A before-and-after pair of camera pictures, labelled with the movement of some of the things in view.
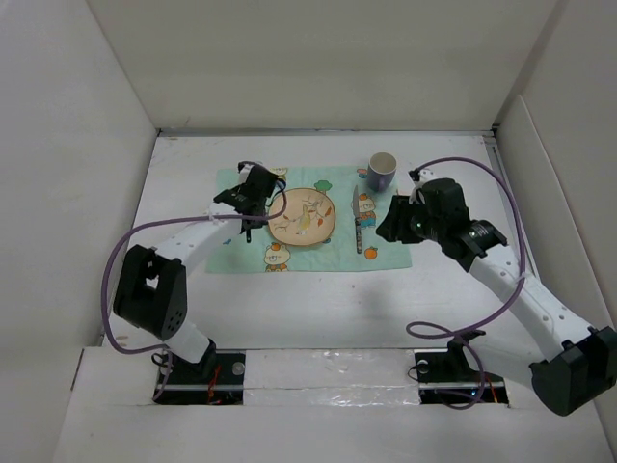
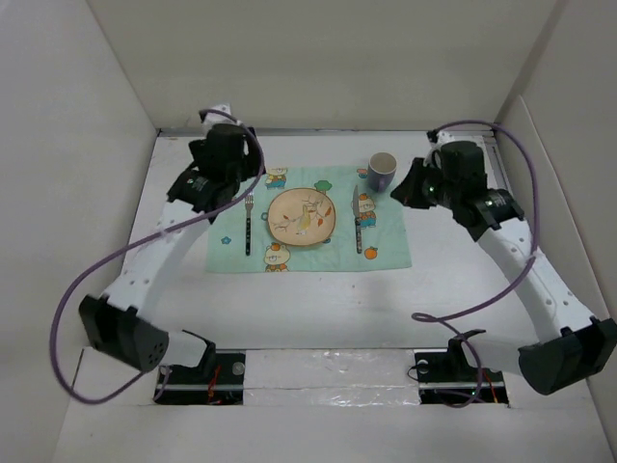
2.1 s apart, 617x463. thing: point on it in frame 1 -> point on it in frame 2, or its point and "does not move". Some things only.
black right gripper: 391,229 -> 403,192
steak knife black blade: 356,213 does not move
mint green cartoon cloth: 354,244 does not move
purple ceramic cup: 381,171 does not move
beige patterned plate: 308,219 does not move
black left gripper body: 260,223 -> 250,166
